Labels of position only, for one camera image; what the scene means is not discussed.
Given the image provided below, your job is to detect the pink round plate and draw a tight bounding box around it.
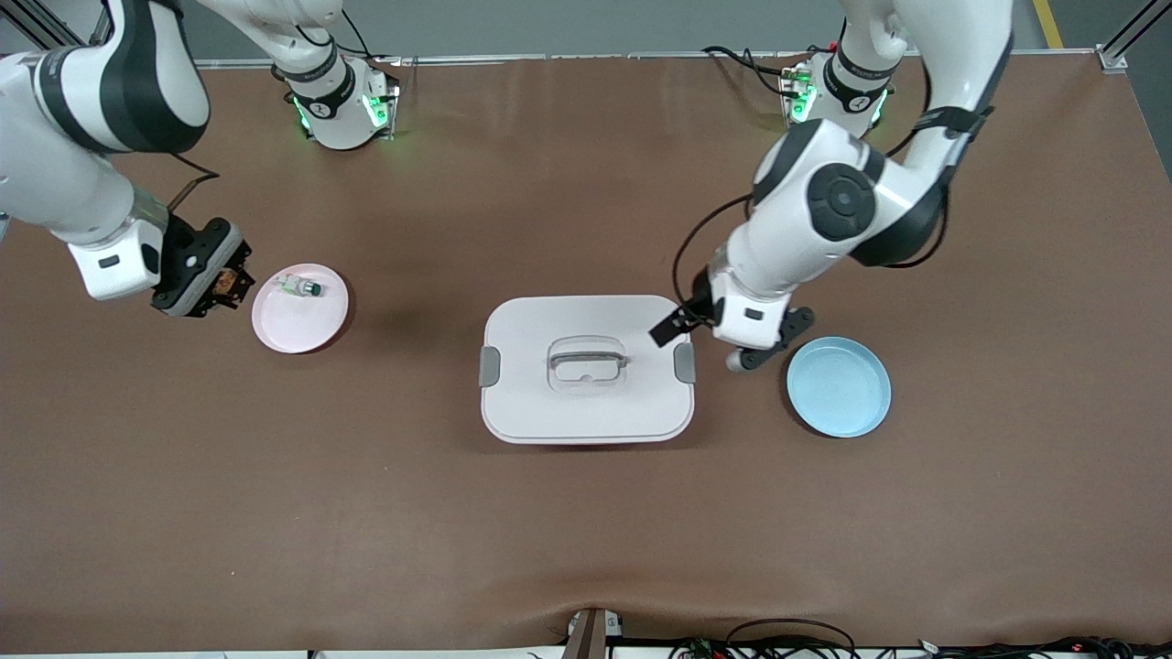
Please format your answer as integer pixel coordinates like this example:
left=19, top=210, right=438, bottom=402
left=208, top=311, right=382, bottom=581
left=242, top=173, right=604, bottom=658
left=251, top=263, right=351, bottom=355

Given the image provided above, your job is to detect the white lidded container box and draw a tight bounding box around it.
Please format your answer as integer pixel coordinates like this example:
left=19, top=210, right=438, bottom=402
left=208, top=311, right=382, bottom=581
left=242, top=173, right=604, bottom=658
left=479, top=294, right=698, bottom=446

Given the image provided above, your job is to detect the blue round plate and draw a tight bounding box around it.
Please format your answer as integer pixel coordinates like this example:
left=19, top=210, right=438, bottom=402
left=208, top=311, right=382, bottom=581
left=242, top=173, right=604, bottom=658
left=786, top=336, right=893, bottom=439

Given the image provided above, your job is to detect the brown table mat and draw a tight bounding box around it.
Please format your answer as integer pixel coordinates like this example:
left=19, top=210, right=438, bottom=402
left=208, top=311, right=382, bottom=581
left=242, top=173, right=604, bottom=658
left=0, top=53, right=1172, bottom=654

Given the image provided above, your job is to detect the clear acrylic edge strip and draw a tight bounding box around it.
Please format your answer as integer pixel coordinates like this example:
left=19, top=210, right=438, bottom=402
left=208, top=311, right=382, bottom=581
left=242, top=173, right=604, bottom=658
left=197, top=50, right=1100, bottom=70

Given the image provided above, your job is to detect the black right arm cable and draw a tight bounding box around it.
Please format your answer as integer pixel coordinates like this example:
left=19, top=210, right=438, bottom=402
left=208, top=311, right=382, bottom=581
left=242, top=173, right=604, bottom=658
left=165, top=151, right=222, bottom=214

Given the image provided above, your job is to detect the black left base cable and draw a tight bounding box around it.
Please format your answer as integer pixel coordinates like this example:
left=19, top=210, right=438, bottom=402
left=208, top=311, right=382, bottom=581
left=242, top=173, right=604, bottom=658
left=701, top=45, right=790, bottom=98

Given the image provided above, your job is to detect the black base cable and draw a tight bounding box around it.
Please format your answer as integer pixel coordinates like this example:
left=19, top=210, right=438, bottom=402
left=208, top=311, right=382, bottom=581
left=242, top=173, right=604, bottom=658
left=701, top=45, right=790, bottom=98
left=337, top=9, right=374, bottom=61

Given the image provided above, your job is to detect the black right base cable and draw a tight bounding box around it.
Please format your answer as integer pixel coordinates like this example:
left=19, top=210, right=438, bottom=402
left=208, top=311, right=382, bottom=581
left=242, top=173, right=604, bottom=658
left=337, top=9, right=374, bottom=61

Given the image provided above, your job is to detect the black cable loop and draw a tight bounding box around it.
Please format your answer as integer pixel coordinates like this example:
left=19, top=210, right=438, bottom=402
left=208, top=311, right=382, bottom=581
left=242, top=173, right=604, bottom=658
left=725, top=618, right=859, bottom=659

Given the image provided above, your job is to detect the metal table edge bracket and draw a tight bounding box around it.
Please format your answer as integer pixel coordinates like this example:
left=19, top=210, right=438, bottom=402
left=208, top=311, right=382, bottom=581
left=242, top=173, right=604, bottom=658
left=561, top=607, right=625, bottom=659

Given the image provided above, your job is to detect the aluminium frame post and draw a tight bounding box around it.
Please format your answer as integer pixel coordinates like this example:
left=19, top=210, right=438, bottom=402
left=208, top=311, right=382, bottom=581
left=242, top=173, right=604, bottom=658
left=1097, top=0, right=1172, bottom=72

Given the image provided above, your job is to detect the black cable bundle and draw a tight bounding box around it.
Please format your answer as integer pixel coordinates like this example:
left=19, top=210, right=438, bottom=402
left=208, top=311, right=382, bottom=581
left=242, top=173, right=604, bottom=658
left=916, top=634, right=1172, bottom=659

